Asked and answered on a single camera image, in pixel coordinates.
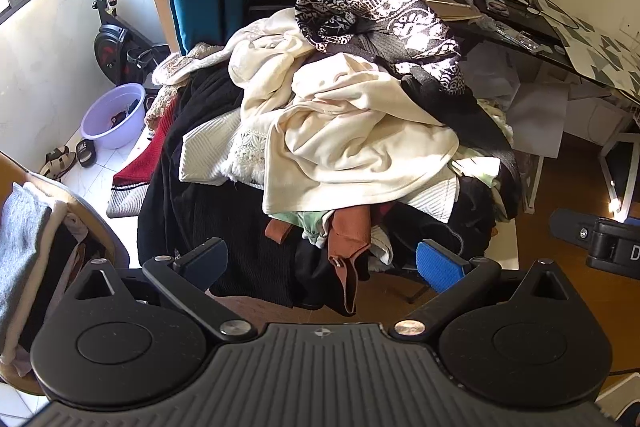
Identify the purple plastic basin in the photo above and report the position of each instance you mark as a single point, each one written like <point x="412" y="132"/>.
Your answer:
<point x="112" y="127"/>

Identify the brown sandals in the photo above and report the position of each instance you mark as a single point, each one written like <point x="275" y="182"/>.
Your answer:
<point x="56" y="162"/>

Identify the black patterned knit sweater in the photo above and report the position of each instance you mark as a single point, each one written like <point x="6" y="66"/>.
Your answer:
<point x="395" y="12"/>

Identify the black slipper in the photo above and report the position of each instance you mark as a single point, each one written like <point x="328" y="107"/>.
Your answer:
<point x="86" y="153"/>

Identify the brown garment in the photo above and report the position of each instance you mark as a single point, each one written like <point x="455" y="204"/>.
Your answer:
<point x="350" y="237"/>

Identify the beige fluffy garment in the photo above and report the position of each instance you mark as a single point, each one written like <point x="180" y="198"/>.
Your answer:
<point x="172" y="67"/>

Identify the black exercise bike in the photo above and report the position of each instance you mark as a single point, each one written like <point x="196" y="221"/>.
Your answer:
<point x="112" y="42"/>

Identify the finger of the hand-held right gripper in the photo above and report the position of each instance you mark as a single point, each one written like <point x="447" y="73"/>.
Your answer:
<point x="572" y="229"/>

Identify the black laptop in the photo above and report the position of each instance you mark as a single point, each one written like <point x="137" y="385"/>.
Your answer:
<point x="520" y="19"/>

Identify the red knit sweater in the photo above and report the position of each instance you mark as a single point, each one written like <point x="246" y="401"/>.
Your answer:
<point x="145" y="162"/>

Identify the cream sweatshirt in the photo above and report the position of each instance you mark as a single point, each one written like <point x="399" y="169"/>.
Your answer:
<point x="360" y="132"/>

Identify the ivory crumpled garment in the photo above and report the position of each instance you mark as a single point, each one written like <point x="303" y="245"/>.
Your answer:
<point x="265" y="57"/>

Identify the grey folded cloth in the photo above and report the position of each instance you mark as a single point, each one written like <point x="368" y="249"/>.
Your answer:
<point x="22" y="252"/>

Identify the large black garment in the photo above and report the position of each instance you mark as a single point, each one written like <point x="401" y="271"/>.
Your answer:
<point x="200" y="217"/>

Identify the white paper sheets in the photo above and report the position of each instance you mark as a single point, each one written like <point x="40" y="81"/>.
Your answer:
<point x="537" y="117"/>

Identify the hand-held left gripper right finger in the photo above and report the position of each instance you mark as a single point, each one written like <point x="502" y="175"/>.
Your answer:
<point x="440" y="264"/>

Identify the black knit garment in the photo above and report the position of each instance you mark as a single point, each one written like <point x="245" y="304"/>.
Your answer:
<point x="460" y="112"/>

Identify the white textured knit garment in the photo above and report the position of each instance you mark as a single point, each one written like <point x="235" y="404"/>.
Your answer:
<point x="210" y="147"/>

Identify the black desk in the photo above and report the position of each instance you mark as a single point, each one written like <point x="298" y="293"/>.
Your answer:
<point x="550" y="57"/>

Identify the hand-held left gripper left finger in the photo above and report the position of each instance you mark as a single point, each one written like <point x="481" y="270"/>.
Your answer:
<point x="200" y="262"/>

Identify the pale green cloth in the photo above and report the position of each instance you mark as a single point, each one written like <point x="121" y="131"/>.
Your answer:
<point x="305" y="222"/>

